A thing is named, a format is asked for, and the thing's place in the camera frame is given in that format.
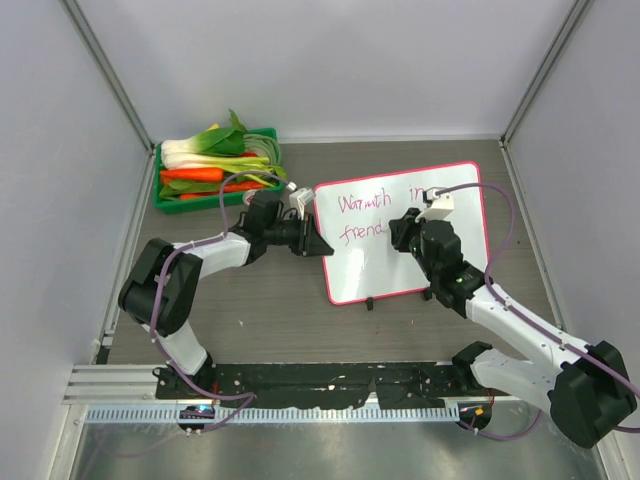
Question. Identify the green leaf vegetable toy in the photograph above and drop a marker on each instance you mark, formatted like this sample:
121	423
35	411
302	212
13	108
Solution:
174	189

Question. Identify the orange carrot toy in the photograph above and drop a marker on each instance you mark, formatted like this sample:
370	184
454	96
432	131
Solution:
207	174

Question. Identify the green onion toy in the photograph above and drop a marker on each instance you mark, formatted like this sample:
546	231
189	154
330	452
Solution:
247	169

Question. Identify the pink framed whiteboard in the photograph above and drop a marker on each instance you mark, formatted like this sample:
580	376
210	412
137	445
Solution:
353	216

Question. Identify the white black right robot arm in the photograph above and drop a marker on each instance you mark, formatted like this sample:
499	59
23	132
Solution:
584	388

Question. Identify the blue silver energy drink can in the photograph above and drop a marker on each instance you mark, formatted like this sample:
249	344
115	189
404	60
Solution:
248	196

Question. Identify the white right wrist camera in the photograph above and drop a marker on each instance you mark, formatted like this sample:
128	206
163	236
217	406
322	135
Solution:
437	206

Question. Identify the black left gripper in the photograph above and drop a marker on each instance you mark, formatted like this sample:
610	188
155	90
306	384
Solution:
310	243

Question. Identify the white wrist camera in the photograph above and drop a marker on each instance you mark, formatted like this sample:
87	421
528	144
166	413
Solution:
437	206
299	198

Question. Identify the white slotted cable duct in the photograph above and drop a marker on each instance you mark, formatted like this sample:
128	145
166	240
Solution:
199	413

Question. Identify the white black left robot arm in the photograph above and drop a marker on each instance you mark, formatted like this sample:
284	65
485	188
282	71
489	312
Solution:
160	290

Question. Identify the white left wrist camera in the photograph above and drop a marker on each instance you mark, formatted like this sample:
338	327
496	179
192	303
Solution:
299	198

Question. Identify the bok choy toy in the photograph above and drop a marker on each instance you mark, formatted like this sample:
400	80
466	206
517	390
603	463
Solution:
214	142

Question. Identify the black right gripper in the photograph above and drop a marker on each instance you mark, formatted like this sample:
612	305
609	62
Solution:
403	227

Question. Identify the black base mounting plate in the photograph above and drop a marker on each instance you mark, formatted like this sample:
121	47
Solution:
338	386

